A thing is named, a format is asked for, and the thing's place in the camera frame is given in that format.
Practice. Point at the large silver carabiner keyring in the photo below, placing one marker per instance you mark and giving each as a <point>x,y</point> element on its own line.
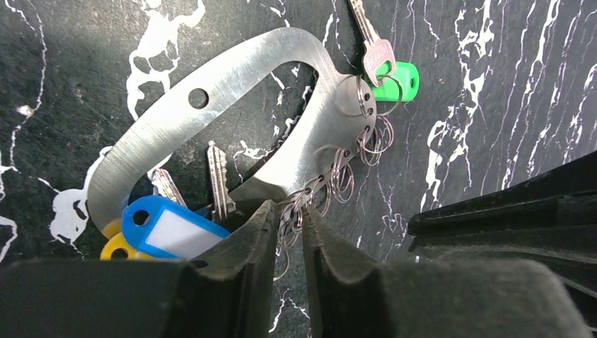
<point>341,108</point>

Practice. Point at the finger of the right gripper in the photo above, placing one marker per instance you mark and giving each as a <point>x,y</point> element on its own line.
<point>550,218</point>

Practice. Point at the yellow key tag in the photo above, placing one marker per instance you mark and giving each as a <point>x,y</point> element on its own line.
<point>117,247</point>

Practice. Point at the green key tag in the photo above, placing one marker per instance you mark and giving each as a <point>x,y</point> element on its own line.
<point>390,80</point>

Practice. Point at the blue key tag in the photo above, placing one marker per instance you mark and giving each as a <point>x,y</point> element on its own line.
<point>161,228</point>

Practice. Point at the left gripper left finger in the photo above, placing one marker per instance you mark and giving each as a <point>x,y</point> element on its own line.
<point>226,292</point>

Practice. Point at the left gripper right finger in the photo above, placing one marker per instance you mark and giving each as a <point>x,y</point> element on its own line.
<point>350,294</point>

